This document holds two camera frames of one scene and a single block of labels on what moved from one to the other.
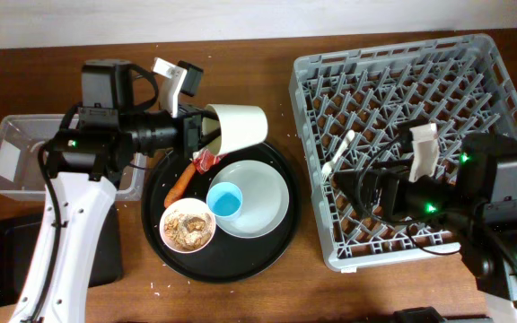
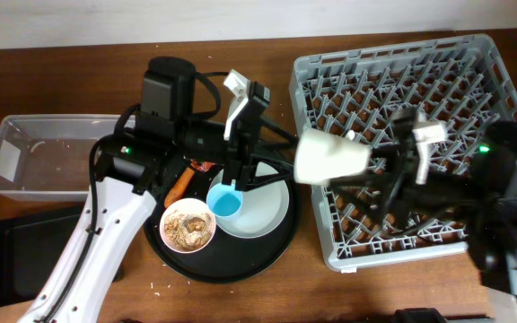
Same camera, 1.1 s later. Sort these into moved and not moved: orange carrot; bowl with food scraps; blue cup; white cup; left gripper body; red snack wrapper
Moved: white cup; left gripper body
Not moved: blue cup; bowl with food scraps; red snack wrapper; orange carrot
